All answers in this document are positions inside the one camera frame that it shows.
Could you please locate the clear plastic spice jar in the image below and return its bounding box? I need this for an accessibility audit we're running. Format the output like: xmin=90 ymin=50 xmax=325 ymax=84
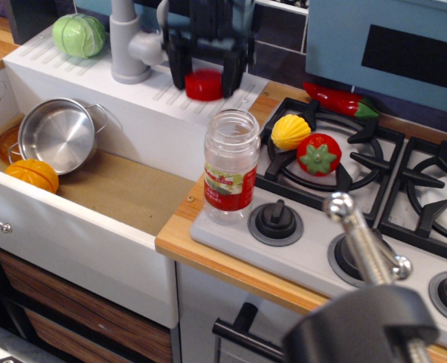
xmin=203 ymin=109 xmax=260 ymax=225

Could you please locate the black middle stove knob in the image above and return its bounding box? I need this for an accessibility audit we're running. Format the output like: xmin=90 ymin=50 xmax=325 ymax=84
xmin=327 ymin=228 xmax=398 ymax=289

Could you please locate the stainless steel pot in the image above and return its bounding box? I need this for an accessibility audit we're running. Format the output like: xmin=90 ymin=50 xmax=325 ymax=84
xmin=8 ymin=98 xmax=109 ymax=175

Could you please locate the orange toy pumpkin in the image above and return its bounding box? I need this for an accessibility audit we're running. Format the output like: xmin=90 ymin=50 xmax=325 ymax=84
xmin=5 ymin=159 xmax=59 ymax=194

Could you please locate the black left stove knob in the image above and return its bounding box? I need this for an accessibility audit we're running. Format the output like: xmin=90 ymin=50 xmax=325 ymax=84
xmin=247 ymin=199 xmax=304 ymax=247

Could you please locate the black oven door handle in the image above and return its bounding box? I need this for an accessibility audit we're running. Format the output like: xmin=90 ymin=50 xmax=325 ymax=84
xmin=212 ymin=302 xmax=284 ymax=362

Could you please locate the wooden drawer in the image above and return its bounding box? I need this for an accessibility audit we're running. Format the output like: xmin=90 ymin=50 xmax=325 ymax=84
xmin=23 ymin=308 xmax=173 ymax=363
xmin=0 ymin=249 xmax=173 ymax=360

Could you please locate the red toy tomato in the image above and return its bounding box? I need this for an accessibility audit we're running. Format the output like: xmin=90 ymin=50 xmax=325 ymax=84
xmin=296 ymin=133 xmax=342 ymax=177

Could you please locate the green toy cabbage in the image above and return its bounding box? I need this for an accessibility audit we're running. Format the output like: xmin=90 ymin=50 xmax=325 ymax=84
xmin=52 ymin=13 xmax=107 ymax=59

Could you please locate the orange plastic lid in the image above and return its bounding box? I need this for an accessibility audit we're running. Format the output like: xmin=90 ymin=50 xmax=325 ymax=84
xmin=0 ymin=126 xmax=22 ymax=165

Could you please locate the black burner grate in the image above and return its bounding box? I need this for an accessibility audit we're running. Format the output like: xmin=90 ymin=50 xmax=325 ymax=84
xmin=379 ymin=138 xmax=447 ymax=259
xmin=256 ymin=98 xmax=405 ymax=226

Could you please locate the grey clamp with chrome screw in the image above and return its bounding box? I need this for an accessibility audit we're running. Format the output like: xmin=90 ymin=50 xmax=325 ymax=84
xmin=283 ymin=192 xmax=439 ymax=362

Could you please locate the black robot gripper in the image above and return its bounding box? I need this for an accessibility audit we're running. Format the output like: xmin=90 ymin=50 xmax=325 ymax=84
xmin=163 ymin=1 xmax=256 ymax=98

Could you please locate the red toy chili pepper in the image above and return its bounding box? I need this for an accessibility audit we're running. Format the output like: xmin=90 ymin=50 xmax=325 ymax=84
xmin=303 ymin=82 xmax=380 ymax=119

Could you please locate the light blue toy microwave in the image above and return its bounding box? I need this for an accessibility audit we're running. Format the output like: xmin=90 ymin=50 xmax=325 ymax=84
xmin=306 ymin=0 xmax=447 ymax=112

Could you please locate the black right burner grate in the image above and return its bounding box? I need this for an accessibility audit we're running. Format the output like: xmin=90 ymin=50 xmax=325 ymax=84
xmin=379 ymin=138 xmax=447 ymax=259

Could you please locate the black left burner grate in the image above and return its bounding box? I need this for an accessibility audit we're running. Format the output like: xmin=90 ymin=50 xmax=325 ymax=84
xmin=256 ymin=98 xmax=405 ymax=226

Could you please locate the lower wooden drawer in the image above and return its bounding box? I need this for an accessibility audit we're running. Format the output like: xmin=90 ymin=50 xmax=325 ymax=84
xmin=23 ymin=308 xmax=173 ymax=363

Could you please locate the red plastic jar cap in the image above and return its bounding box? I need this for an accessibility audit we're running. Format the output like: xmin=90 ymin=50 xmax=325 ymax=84
xmin=185 ymin=69 xmax=223 ymax=101

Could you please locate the upper wooden drawer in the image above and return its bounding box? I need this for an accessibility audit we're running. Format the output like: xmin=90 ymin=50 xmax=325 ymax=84
xmin=0 ymin=249 xmax=173 ymax=360

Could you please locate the grey toy faucet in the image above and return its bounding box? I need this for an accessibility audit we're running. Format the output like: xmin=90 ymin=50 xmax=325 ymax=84
xmin=110 ymin=0 xmax=169 ymax=84

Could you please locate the chrome towel rail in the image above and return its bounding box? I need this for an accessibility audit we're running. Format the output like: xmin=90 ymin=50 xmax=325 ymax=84
xmin=0 ymin=221 xmax=12 ymax=234

